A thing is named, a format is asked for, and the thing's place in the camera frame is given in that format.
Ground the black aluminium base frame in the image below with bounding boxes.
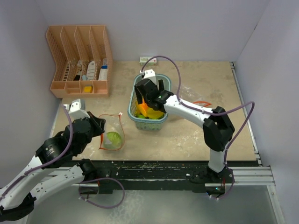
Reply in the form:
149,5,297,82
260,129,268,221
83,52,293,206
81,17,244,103
56,159,274,195

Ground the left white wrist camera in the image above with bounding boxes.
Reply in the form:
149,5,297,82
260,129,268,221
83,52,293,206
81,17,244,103
63,98,90,120

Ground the black white item in organizer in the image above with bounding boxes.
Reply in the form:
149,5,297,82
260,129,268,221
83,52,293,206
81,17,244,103
73,60,82,81

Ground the orange plastic file organizer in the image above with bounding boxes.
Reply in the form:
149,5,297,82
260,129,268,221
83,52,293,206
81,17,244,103
46,25,114,98

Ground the light blue plastic basket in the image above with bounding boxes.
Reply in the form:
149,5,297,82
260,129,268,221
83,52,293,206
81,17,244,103
128,75,168,131

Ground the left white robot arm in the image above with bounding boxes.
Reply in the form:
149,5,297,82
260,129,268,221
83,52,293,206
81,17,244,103
0,112,106,222

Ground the orange mango toy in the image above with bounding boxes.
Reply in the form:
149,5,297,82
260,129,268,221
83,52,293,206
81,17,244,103
135,99,148,117

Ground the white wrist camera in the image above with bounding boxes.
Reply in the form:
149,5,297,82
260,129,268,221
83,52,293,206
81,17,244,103
63,98,90,120
140,69,157,84

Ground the yellow block in organizer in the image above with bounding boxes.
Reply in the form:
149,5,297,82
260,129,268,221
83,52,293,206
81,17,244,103
83,86,93,93

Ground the white blue packet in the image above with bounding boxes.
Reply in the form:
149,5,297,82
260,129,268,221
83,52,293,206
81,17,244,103
98,58,108,81

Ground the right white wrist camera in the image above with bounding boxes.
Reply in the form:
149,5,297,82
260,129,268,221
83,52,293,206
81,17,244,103
140,69,157,84

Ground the green cabbage toy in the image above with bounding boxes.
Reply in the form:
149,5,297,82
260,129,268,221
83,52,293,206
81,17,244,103
105,132,122,148

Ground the small green white box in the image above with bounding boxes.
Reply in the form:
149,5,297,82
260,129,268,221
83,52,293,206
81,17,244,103
139,56,157,66

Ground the yellow star fruit toy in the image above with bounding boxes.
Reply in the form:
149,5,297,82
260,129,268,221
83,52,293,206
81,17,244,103
146,108,164,119

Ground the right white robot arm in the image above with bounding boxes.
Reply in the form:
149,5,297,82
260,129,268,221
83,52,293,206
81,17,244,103
134,78,235,182

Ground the clear orange-zip bag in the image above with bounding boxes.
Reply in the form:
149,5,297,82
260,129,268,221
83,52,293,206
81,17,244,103
99,112,126,151
172,84,212,122

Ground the white patterned packet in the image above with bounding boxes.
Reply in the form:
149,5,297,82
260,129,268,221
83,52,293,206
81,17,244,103
86,61,96,80

